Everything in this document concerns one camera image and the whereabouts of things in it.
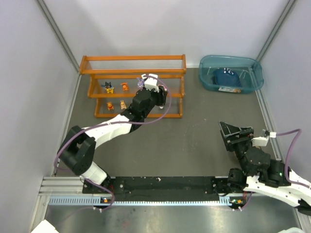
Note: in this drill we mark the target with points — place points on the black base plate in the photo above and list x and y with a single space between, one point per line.
204 188

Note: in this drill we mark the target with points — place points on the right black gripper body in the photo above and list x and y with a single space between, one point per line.
238 137

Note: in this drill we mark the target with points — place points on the label card in tub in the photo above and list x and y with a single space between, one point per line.
230 90

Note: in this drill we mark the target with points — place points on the yellow bear toy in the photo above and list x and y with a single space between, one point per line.
110 106

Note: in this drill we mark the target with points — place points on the orange tiger toy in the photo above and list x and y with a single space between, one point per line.
125 86

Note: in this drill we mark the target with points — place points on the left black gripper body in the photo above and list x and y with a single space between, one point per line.
162 92

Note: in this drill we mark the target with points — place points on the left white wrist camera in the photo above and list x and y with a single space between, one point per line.
150 82

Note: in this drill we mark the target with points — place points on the grey slotted cable duct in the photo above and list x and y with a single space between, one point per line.
101 201

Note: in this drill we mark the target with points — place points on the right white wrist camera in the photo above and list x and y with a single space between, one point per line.
263 139

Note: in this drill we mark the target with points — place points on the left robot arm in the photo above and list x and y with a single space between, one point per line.
77 150

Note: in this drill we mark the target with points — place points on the purple bunny toy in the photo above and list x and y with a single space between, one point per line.
140 82

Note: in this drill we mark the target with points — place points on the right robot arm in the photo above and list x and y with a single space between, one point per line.
258 172

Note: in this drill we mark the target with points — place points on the orange wooden shelf rack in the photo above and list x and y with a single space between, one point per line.
130 67

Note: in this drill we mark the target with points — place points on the orange rabbit toy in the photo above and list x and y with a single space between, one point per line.
123 105

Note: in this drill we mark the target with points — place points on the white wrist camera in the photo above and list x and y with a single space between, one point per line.
263 139
150 82

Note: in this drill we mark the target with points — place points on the black yellow dog toy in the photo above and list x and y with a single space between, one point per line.
108 87

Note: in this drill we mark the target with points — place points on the teal plastic tub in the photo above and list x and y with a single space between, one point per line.
249 71

